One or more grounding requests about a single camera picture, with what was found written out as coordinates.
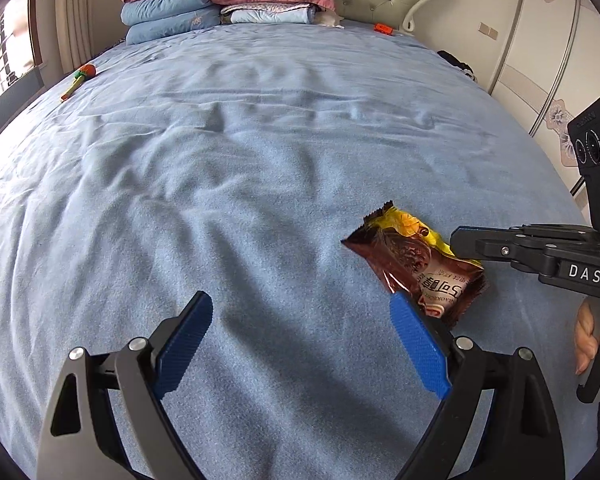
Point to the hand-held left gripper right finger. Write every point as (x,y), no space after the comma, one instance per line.
(420,340)

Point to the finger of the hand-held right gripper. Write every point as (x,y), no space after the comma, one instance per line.
(555,235)
(490,249)

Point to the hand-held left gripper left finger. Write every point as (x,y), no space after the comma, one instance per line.
(185,340)

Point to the brown yellow snack wrapper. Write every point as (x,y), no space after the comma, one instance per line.
(405,255)

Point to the person's right hand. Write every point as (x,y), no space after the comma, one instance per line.
(583,335)

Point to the white sliding wardrobe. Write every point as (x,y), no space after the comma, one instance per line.
(545,50)

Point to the small orange object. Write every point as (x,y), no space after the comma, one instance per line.
(383,29)

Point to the white folded cloth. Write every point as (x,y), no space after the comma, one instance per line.
(330,19)

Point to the orange green toy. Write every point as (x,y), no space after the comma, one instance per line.
(80,77)

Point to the folded light blue blankets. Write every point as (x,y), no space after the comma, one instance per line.
(267,14)

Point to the window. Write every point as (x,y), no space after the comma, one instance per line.
(5,45)

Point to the beige wall plate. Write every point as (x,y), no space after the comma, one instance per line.
(488,30)

